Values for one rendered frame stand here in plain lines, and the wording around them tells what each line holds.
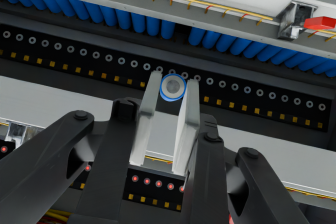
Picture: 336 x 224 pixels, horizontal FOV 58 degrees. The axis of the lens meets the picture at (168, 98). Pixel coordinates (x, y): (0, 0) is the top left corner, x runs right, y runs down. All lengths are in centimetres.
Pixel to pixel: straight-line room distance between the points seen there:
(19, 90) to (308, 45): 33
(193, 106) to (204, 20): 21
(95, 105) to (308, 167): 24
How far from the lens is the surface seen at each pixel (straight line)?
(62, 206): 63
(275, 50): 42
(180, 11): 36
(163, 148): 33
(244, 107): 49
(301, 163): 37
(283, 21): 36
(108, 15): 42
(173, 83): 20
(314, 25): 29
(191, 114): 15
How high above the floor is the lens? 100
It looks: 10 degrees up
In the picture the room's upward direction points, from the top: 167 degrees counter-clockwise
